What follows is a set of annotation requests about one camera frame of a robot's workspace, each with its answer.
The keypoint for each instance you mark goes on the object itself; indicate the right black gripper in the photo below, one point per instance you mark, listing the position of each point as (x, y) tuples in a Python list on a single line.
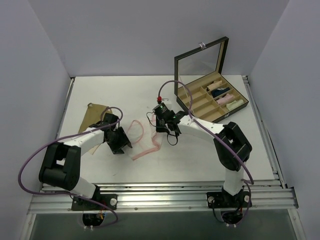
[(162, 125)]

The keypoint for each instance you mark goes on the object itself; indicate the white underwear pink trim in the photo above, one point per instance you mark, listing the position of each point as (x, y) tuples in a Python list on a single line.
[(144, 139)]

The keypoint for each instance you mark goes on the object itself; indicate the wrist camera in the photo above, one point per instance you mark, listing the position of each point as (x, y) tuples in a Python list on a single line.
[(110, 119), (166, 101)]

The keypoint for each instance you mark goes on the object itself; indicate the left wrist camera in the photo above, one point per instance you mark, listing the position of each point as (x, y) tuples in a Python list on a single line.
[(110, 119)]

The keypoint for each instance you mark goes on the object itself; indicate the beige rolled underwear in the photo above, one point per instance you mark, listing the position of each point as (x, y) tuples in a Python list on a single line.
[(214, 85)]

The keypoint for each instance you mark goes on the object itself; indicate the black compartment storage box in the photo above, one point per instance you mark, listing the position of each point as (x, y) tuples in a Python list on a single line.
[(194, 70)]

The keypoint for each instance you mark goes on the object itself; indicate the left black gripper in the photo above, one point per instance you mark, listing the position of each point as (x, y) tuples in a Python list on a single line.
[(119, 141)]

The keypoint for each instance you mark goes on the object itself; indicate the tan brown underwear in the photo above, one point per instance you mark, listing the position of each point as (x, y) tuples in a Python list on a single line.
[(92, 116)]

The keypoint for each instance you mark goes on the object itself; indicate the navy rolled underwear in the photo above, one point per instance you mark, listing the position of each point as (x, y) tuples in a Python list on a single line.
[(219, 91)]

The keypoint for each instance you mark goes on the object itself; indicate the pale green rolled underwear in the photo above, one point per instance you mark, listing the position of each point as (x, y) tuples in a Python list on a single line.
[(234, 104)]

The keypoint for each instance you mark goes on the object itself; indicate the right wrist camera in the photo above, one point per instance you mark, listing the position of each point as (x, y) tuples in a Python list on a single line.
[(166, 101)]

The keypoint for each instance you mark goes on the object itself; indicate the aluminium rail frame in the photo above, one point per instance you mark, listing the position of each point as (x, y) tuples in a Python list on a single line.
[(175, 178)]

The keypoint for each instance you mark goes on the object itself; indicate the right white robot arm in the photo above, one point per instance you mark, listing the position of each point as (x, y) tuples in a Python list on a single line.
[(232, 147)]

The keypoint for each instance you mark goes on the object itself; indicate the pink rolled underwear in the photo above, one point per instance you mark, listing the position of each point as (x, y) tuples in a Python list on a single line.
[(225, 99)]

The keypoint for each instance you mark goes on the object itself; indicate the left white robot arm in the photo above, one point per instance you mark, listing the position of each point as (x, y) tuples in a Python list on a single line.
[(61, 166)]

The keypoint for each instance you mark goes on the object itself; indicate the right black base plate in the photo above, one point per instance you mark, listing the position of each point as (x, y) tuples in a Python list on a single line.
[(223, 200)]

